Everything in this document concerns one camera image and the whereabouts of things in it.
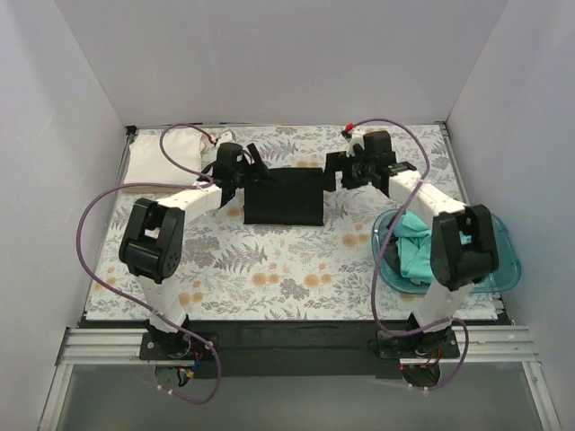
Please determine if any black t-shirt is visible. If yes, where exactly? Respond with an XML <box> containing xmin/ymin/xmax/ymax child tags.
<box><xmin>243</xmin><ymin>168</ymin><xmax>323</xmax><ymax>226</ymax></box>

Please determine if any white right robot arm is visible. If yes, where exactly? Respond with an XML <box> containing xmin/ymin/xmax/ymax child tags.
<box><xmin>323</xmin><ymin>125</ymin><xmax>500</xmax><ymax>357</ymax></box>

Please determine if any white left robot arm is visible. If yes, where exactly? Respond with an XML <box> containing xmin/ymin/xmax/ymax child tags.
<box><xmin>119</xmin><ymin>142</ymin><xmax>267</xmax><ymax>359</ymax></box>

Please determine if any teal t-shirt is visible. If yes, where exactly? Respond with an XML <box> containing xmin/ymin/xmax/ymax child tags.
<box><xmin>391</xmin><ymin>212</ymin><xmax>473</xmax><ymax>284</ymax></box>

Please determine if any folded white t-shirt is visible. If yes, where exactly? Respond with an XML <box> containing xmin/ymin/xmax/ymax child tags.
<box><xmin>124</xmin><ymin>128</ymin><xmax>208</xmax><ymax>185</ymax></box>

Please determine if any floral patterned table mat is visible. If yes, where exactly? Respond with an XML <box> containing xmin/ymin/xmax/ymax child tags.
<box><xmin>87</xmin><ymin>124</ymin><xmax>500</xmax><ymax>321</ymax></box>

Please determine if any brown cardboard board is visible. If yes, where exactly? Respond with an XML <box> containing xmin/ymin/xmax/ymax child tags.
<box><xmin>119</xmin><ymin>183</ymin><xmax>181</xmax><ymax>194</ymax></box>

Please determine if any teal plastic basket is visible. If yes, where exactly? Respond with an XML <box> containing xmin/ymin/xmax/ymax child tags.
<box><xmin>371</xmin><ymin>210</ymin><xmax>521</xmax><ymax>295</ymax></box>

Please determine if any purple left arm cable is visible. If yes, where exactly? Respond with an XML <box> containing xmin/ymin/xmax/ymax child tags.
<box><xmin>75</xmin><ymin>122</ymin><xmax>223</xmax><ymax>404</ymax></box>

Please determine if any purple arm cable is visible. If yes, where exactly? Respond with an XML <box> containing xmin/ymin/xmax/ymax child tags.
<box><xmin>342</xmin><ymin>118</ymin><xmax>471</xmax><ymax>390</ymax></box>
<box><xmin>75</xmin><ymin>122</ymin><xmax>223</xmax><ymax>404</ymax></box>

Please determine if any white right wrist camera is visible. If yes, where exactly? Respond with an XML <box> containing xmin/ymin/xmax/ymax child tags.
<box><xmin>341</xmin><ymin>123</ymin><xmax>365</xmax><ymax>157</ymax></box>

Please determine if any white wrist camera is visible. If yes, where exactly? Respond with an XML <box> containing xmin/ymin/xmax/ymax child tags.
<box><xmin>212</xmin><ymin>129</ymin><xmax>236</xmax><ymax>147</ymax></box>
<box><xmin>341</xmin><ymin>123</ymin><xmax>365</xmax><ymax>157</ymax></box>

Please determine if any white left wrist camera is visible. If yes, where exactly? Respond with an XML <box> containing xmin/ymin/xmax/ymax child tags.
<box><xmin>212</xmin><ymin>129</ymin><xmax>236</xmax><ymax>147</ymax></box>

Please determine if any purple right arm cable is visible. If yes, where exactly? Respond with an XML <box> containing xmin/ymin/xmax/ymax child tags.
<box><xmin>342</xmin><ymin>118</ymin><xmax>471</xmax><ymax>390</ymax></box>

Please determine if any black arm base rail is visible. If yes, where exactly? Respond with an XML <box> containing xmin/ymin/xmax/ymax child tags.
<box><xmin>139</xmin><ymin>321</ymin><xmax>460</xmax><ymax>379</ymax></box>

